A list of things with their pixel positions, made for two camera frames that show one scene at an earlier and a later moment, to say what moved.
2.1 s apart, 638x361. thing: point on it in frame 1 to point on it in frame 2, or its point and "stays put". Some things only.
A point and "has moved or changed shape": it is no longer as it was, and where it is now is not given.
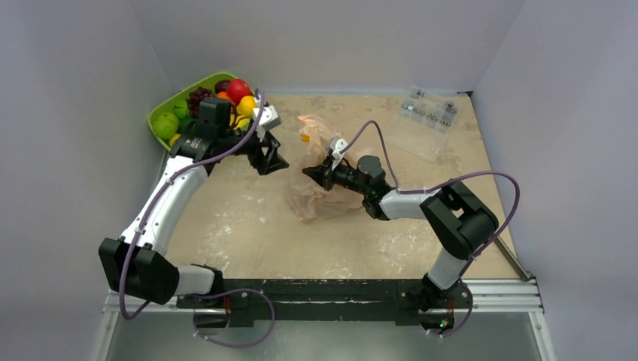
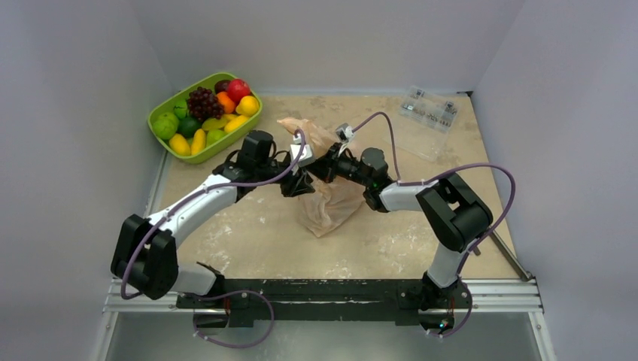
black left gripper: x=265 y=163 to x=296 y=184
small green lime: x=180 y=109 stays put
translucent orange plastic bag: x=310 y=199 has moved or changed shape
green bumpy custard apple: x=165 y=125 stays put
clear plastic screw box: x=424 y=121 stays put
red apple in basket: x=238 y=88 stays put
